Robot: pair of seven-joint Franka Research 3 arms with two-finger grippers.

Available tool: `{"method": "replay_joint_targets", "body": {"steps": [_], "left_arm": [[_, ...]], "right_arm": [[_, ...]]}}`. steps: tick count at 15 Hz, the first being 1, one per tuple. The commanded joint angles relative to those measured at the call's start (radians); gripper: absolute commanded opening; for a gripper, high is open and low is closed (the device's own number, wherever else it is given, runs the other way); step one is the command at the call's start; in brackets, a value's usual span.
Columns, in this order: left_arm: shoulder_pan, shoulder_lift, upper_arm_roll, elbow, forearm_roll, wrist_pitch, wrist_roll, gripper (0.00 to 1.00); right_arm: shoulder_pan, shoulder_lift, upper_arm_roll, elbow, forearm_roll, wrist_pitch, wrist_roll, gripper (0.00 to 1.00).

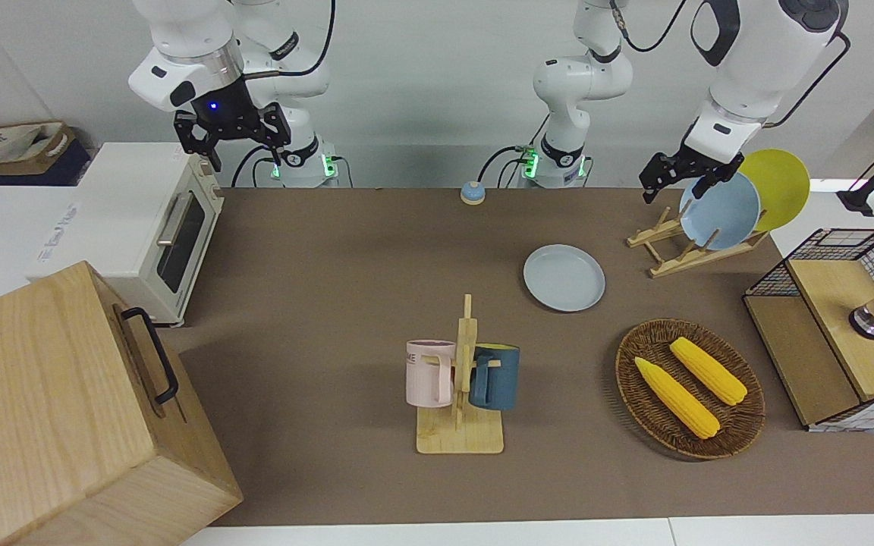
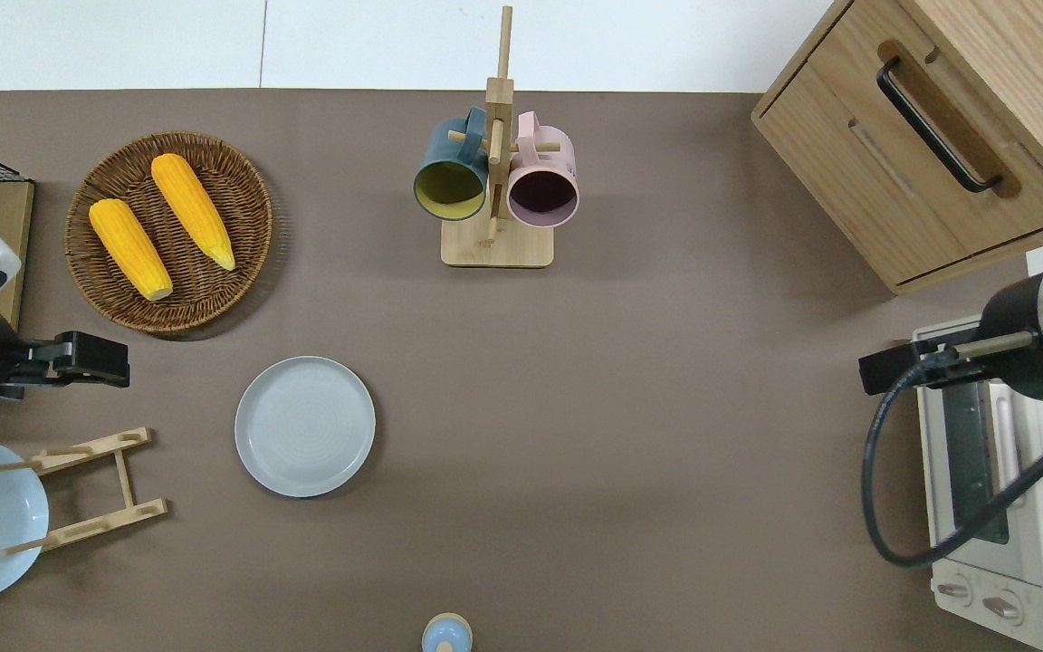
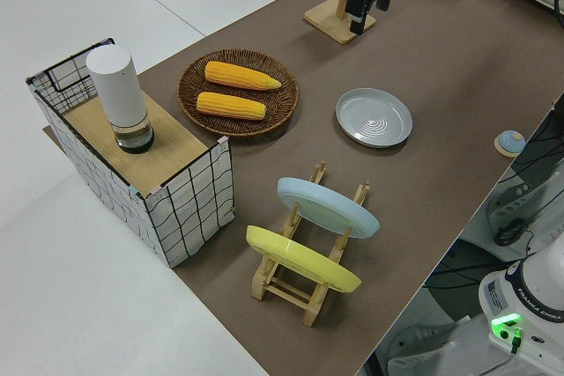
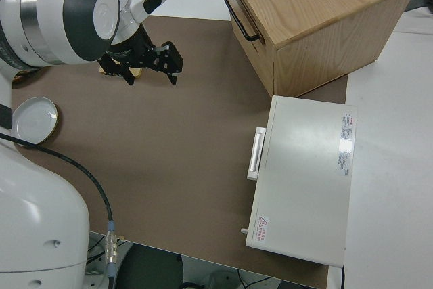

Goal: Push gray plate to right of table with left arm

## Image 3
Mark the pointed yellow corn cob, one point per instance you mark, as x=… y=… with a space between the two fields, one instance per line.
x=240 y=75

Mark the wooden mug stand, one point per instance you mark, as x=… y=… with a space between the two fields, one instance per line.
x=330 y=19

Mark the blunt yellow corn cob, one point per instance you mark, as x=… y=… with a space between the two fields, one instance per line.
x=229 y=106

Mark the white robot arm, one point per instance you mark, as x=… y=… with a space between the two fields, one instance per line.
x=529 y=297

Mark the brown table mat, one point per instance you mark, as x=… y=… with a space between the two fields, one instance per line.
x=440 y=63

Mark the brown wicker basket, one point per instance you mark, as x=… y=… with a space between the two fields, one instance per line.
x=273 y=116

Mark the blue bell with wooden base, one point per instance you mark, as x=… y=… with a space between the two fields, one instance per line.
x=509 y=142

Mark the gray round plate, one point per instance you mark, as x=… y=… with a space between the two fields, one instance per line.
x=374 y=118

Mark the gray robot mounting base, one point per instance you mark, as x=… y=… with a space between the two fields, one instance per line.
x=423 y=343

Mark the light blue plate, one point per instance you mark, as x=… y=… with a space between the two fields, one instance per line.
x=326 y=206

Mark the wooden lid board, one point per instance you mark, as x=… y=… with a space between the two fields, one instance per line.
x=172 y=147

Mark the yellow plate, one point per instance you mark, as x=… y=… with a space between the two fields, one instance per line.
x=299 y=257

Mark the wooden plate rack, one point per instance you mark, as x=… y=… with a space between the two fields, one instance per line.
x=286 y=292

